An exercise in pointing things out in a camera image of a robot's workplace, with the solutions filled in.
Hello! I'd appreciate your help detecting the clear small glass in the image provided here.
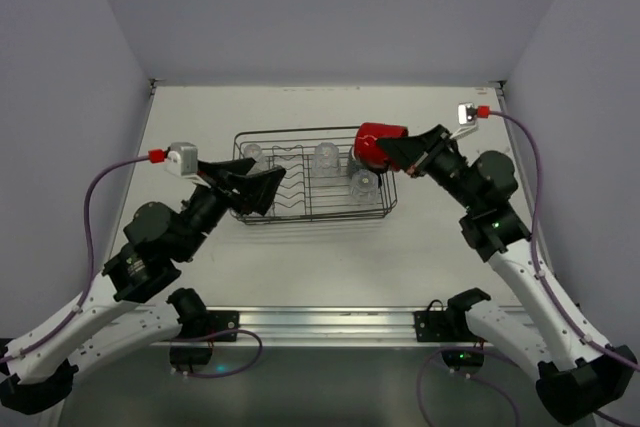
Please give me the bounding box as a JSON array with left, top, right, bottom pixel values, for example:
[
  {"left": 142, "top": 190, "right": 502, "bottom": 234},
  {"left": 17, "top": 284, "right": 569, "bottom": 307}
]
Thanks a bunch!
[{"left": 243, "top": 143, "right": 269, "bottom": 174}]

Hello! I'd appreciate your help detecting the red mug black handle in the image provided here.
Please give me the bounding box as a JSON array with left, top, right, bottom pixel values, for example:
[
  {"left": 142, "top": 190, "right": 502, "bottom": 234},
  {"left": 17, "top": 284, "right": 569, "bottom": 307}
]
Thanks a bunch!
[{"left": 353, "top": 122, "right": 409, "bottom": 172}]

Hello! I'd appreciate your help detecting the grey-green mug black handle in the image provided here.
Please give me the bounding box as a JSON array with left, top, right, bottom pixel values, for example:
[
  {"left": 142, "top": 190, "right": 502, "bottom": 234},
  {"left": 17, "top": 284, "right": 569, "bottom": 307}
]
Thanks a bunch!
[{"left": 346, "top": 149, "right": 383, "bottom": 189}]

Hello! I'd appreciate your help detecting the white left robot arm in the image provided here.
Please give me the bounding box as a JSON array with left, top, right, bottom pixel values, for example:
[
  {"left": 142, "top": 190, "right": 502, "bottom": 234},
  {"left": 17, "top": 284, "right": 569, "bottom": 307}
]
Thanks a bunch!
[{"left": 1, "top": 149, "right": 286, "bottom": 415}]

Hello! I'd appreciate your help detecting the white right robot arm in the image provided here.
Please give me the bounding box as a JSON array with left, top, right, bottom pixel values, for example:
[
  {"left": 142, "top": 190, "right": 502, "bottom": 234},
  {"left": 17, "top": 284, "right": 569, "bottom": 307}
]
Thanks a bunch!
[{"left": 376, "top": 125, "right": 638, "bottom": 425}]

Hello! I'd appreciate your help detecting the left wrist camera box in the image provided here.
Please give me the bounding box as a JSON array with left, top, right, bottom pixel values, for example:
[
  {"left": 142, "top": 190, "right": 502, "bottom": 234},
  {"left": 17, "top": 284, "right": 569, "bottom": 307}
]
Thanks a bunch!
[{"left": 164, "top": 142, "right": 198, "bottom": 178}]

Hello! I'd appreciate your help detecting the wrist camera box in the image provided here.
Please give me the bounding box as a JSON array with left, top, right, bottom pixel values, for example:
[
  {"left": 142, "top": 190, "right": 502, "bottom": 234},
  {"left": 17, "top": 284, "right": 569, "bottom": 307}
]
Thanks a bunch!
[
  {"left": 451, "top": 102, "right": 478, "bottom": 140},
  {"left": 164, "top": 142, "right": 198, "bottom": 178}
]

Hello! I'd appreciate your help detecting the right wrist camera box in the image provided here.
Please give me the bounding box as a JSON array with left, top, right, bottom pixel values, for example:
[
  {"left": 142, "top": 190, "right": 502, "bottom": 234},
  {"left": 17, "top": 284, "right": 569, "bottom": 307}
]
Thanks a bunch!
[{"left": 451, "top": 102, "right": 478, "bottom": 140}]

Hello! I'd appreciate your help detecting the dark wire dish rack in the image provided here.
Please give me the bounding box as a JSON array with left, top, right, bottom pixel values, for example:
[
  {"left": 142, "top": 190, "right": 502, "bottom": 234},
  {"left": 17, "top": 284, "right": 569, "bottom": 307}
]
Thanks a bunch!
[{"left": 233, "top": 126, "right": 398, "bottom": 225}]

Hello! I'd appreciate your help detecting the aluminium table edge rail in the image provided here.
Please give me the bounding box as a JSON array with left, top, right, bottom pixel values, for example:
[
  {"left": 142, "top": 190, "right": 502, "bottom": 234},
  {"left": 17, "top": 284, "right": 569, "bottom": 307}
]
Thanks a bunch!
[{"left": 149, "top": 304, "right": 536, "bottom": 348}]

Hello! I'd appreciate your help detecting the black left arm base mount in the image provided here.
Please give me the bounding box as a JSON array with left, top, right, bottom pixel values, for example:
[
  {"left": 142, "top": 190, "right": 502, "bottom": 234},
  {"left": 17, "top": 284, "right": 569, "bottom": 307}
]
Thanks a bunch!
[{"left": 167, "top": 288, "right": 263, "bottom": 380}]

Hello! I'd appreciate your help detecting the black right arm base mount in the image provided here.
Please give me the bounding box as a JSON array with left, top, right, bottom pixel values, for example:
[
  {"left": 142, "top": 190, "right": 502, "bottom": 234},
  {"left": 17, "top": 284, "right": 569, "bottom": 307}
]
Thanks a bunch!
[{"left": 412, "top": 287, "right": 521, "bottom": 427}]

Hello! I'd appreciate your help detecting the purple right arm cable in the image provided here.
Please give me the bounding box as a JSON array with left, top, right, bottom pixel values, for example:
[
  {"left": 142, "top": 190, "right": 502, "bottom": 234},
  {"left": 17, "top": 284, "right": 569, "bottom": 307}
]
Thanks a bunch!
[{"left": 475, "top": 104, "right": 640, "bottom": 427}]

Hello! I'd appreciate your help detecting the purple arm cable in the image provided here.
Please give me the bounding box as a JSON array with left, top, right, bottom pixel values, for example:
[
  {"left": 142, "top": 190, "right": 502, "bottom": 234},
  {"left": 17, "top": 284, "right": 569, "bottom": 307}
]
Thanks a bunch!
[
  {"left": 475, "top": 104, "right": 640, "bottom": 427},
  {"left": 0, "top": 148, "right": 168, "bottom": 368}
]

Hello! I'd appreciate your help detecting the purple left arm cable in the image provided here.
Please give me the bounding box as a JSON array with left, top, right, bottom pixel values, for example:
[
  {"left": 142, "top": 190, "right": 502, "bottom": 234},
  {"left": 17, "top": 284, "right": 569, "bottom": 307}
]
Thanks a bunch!
[{"left": 0, "top": 148, "right": 168, "bottom": 368}]

